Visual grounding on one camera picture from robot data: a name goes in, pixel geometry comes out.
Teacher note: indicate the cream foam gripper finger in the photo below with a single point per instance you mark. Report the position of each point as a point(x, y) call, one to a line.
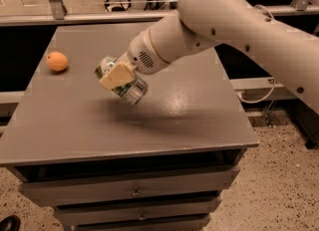
point(116, 74)

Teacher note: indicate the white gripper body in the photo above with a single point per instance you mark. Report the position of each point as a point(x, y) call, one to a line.
point(142, 53)

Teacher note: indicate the white green 7up can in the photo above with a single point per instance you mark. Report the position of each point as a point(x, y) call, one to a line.
point(131, 92)

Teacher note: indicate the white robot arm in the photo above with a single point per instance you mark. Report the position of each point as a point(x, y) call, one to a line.
point(288, 54)

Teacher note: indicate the orange fruit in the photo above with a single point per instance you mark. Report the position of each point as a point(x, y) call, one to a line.
point(57, 61)

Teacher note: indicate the grey drawer cabinet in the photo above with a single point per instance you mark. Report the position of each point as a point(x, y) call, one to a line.
point(105, 165)

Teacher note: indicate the grey metal railing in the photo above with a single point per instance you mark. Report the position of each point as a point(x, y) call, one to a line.
point(99, 12)

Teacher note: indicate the black shoe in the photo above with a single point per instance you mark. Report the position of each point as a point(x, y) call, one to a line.
point(10, 223)

